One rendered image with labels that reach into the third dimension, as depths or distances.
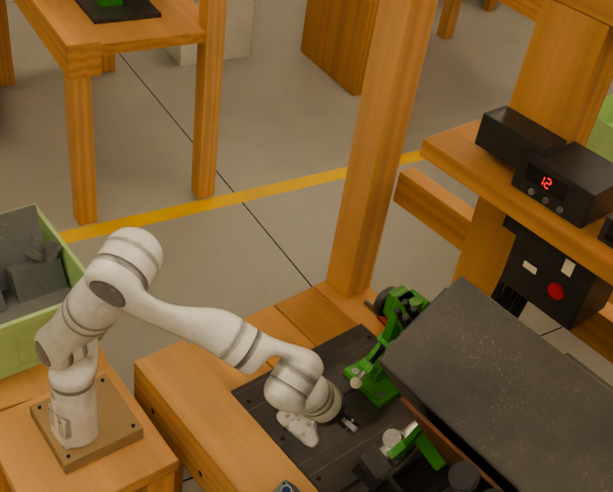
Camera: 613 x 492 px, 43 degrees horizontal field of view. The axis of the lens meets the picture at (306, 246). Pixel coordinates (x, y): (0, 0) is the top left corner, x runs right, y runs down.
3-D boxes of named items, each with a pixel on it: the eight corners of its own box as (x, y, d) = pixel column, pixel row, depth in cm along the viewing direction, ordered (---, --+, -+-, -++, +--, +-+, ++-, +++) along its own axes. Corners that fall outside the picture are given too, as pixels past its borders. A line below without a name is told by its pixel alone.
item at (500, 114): (533, 182, 145) (546, 149, 141) (472, 143, 153) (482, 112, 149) (556, 172, 149) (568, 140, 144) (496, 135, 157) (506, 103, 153)
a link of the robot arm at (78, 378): (75, 299, 154) (80, 357, 165) (31, 320, 149) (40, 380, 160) (102, 325, 150) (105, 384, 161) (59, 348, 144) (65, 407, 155)
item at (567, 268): (567, 333, 145) (596, 271, 136) (497, 280, 155) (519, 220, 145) (604, 307, 152) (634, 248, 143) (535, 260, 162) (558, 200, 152)
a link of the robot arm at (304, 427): (276, 419, 140) (265, 412, 135) (315, 370, 142) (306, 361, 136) (313, 451, 136) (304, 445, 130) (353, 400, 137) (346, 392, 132)
